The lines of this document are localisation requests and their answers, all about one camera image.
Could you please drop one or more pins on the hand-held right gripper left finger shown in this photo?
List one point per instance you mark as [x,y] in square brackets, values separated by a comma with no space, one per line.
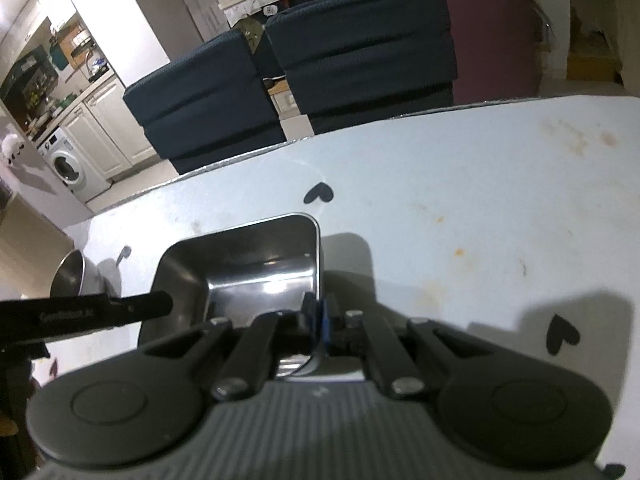
[309,312]

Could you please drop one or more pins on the white lower kitchen cabinets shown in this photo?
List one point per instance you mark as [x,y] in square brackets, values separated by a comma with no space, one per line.
[105,125]

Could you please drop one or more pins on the dark blue padded chair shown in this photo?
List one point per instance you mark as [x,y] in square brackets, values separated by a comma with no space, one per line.
[360,50]
[200,105]

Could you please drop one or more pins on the maroon chair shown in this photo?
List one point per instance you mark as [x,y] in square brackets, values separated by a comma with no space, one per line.
[490,40]

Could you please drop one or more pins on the round stainless steel bowl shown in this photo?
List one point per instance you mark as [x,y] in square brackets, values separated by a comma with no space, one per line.
[75,272]

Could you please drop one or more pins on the square stainless steel container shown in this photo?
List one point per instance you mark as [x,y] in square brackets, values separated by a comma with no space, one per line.
[240,260]

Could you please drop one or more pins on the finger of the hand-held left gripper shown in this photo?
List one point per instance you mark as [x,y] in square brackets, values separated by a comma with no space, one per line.
[145,305]

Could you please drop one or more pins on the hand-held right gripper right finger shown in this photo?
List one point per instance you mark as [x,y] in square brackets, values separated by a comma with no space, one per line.
[326,324]

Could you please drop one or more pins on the glass kettle on counter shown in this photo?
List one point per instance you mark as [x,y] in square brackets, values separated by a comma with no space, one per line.
[97,65]

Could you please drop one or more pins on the beige insulated jug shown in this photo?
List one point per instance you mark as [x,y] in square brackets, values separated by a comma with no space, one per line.
[30,245]

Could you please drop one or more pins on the white washing machine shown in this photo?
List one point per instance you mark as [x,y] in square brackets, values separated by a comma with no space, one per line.
[70,165]

